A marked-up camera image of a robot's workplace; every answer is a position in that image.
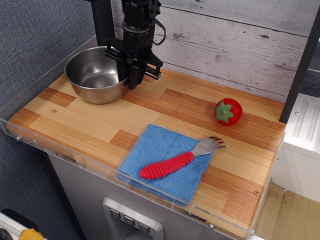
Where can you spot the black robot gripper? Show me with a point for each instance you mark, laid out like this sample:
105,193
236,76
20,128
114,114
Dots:
133,55

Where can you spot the silver metal pot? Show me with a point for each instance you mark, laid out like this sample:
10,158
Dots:
94,76

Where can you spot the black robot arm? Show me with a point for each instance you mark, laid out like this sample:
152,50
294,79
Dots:
141,13

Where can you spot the red toy strawberry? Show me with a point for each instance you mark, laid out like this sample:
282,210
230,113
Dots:
228,111

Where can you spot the clear acrylic table guard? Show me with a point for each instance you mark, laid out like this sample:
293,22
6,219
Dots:
28,66

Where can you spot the grey cabinet with buttons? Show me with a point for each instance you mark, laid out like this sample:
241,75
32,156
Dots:
106,210

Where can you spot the black vertical post left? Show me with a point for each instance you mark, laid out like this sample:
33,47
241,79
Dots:
103,20

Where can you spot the black vertical post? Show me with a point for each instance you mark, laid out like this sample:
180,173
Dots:
103,20
304,63

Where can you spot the red handled metal fork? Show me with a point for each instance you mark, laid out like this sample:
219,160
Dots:
163,168

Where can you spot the black vertical post right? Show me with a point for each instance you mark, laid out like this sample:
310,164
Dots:
304,63

